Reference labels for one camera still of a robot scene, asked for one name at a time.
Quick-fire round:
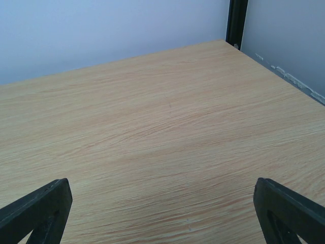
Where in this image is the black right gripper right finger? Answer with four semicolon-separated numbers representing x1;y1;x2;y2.
253;177;324;243

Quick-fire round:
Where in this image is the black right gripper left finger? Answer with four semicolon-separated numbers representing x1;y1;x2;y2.
1;178;73;243

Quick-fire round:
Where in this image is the black frame corner post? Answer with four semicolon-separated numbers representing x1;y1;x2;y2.
225;0;248;50

